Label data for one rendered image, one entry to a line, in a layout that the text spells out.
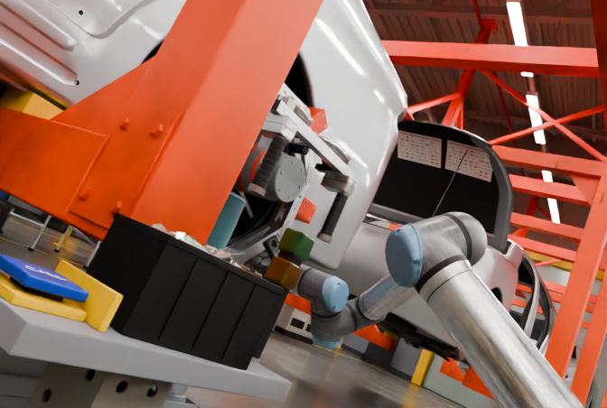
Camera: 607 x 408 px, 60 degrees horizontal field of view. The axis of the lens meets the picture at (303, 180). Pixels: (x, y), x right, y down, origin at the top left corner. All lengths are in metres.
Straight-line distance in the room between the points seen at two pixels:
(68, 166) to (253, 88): 0.35
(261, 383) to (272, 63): 0.52
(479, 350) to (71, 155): 0.78
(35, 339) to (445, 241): 0.76
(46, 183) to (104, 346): 0.51
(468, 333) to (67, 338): 0.68
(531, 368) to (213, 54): 0.72
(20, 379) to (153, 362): 0.34
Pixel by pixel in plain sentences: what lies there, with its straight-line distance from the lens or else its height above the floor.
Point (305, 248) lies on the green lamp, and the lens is 0.84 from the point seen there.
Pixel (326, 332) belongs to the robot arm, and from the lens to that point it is 1.54.
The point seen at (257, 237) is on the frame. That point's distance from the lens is 1.67.
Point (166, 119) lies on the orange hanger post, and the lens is 0.83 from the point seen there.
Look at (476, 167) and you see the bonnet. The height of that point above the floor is 2.22.
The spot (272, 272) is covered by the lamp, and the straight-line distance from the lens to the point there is 0.83.
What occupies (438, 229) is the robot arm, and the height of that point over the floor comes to 0.80.
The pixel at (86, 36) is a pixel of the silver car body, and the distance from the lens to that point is 1.31.
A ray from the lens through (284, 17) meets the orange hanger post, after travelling 0.96.
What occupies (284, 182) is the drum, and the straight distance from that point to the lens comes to 1.40.
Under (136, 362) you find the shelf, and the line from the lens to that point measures 0.59.
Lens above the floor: 0.55
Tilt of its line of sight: 13 degrees up
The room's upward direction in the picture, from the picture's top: 24 degrees clockwise
